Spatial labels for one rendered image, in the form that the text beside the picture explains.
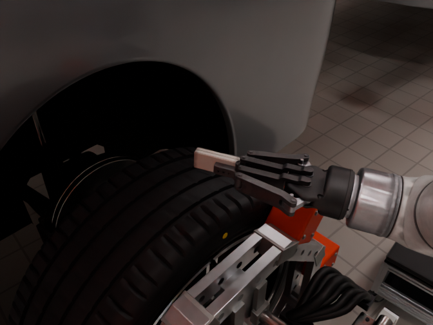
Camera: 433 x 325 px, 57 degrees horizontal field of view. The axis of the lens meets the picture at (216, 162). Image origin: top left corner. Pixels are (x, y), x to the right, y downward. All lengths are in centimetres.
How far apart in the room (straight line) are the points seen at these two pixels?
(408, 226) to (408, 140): 255
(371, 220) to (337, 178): 7
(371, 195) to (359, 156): 226
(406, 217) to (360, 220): 6
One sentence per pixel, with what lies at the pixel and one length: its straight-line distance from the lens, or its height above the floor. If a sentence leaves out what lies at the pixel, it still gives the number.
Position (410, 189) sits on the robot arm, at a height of 130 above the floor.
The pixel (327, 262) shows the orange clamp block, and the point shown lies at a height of 88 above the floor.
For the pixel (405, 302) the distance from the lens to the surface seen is 194.
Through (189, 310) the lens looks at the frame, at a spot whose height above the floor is 112.
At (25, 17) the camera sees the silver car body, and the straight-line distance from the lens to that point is 72.
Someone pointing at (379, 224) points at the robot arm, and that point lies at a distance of 58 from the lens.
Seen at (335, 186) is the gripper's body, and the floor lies 129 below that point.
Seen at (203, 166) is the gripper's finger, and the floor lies 126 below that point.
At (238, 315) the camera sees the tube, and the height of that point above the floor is 107.
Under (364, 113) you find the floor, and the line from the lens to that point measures 328.
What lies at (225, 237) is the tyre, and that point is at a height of 113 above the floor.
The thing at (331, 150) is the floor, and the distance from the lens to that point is 282.
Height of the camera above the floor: 166
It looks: 40 degrees down
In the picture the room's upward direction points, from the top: straight up
